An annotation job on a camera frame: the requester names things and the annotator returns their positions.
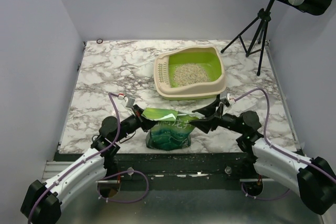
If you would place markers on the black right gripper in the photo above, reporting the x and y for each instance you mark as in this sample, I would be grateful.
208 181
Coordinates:
215 114

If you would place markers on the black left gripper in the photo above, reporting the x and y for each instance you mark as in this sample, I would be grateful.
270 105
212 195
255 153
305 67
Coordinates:
147 124

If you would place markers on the green cat litter bag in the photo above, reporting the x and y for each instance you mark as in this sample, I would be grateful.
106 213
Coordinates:
172 129

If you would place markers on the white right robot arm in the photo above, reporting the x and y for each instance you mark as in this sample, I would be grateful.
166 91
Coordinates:
312 179

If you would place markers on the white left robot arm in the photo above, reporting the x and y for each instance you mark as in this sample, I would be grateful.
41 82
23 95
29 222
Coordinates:
44 202

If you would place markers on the green and beige litter box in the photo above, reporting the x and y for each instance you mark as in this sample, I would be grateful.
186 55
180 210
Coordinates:
208 57

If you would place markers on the clean litter pile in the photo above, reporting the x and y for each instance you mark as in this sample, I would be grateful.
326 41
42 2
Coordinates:
189 74

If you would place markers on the black tripod stand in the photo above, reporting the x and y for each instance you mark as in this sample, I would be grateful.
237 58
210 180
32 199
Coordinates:
258 41

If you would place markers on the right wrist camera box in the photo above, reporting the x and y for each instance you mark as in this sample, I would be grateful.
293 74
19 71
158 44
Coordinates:
226 99

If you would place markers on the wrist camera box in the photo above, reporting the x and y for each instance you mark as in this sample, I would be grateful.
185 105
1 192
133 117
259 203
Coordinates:
226 99
126 100

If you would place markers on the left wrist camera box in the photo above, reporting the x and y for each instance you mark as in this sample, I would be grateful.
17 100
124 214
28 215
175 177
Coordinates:
126 100

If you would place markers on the black mounting rail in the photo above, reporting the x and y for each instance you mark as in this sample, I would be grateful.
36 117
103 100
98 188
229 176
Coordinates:
202 171

